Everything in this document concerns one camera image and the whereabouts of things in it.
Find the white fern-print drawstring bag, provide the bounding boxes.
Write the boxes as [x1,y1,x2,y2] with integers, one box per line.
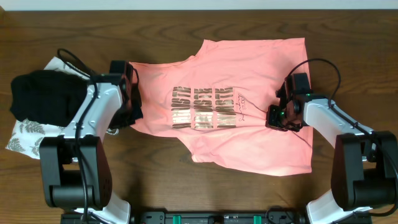
[5,56,120,160]

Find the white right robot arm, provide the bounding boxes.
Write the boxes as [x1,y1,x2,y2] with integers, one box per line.
[266,73,397,223]

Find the pink cloth garment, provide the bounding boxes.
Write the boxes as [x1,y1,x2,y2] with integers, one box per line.
[133,38,313,176]

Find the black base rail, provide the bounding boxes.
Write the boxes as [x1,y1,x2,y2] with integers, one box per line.
[60,207,373,224]

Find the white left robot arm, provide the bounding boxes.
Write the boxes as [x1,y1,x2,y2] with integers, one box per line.
[39,60,143,223]

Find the black folded garment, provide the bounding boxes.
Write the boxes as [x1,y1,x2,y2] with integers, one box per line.
[10,70,87,127]

